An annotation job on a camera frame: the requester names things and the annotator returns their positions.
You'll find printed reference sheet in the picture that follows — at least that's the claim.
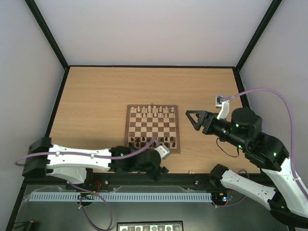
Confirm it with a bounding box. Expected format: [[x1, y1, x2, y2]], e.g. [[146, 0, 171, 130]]
[[116, 221, 184, 231]]

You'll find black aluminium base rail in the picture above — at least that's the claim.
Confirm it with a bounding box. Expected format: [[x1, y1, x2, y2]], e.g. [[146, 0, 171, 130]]
[[25, 172, 280, 191]]

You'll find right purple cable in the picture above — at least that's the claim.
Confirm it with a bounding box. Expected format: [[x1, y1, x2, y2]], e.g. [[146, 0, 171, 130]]
[[211, 88, 308, 209]]

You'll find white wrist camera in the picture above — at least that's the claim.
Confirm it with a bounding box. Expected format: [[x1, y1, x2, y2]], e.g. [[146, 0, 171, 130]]
[[215, 95, 230, 120], [154, 144, 170, 160]]

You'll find purple cable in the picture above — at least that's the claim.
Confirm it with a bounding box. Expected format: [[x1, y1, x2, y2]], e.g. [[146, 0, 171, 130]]
[[14, 137, 159, 231], [211, 88, 308, 209]]

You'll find controller board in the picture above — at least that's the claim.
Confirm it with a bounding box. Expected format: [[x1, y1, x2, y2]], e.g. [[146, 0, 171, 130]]
[[213, 190, 234, 202], [76, 192, 100, 202]]

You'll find dark chess pieces front row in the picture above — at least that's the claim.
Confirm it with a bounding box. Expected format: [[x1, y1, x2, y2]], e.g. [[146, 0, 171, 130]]
[[128, 141, 180, 149]]

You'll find right controller board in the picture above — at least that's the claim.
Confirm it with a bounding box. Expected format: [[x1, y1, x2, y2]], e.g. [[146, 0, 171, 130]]
[[213, 190, 234, 202]]

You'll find dark chess pieces back row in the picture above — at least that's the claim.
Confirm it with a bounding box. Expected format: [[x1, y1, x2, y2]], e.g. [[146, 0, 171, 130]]
[[130, 136, 175, 142]]

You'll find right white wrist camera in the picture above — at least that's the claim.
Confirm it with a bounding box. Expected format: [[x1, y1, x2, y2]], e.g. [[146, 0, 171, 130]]
[[215, 95, 230, 120]]

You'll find left controller board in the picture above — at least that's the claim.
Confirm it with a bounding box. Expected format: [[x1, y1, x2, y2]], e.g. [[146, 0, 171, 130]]
[[76, 192, 100, 202]]

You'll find dark chess pieces row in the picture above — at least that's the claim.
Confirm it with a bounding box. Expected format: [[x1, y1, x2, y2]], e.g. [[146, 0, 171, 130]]
[[130, 136, 175, 142], [128, 141, 180, 149]]

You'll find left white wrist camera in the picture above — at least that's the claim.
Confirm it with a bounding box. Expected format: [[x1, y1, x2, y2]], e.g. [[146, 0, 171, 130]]
[[154, 144, 170, 160]]

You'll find light blue cable duct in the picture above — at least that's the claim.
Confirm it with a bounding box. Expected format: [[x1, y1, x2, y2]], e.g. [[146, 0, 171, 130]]
[[29, 192, 212, 203]]

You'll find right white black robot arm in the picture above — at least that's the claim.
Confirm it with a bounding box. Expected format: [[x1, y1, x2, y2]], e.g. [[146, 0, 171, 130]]
[[186, 108, 308, 229]]

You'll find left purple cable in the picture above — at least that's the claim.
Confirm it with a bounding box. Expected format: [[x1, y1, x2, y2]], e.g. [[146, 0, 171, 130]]
[[14, 137, 159, 231]]

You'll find wooden chess board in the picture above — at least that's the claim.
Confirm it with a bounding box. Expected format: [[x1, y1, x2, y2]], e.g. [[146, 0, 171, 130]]
[[124, 103, 180, 154]]

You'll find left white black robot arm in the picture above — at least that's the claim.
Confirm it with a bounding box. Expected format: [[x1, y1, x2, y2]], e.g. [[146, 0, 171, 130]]
[[15, 137, 170, 184]]

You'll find light pawns second row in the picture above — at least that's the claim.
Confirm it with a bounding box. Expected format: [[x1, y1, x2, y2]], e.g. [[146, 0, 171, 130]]
[[135, 113, 175, 118]]

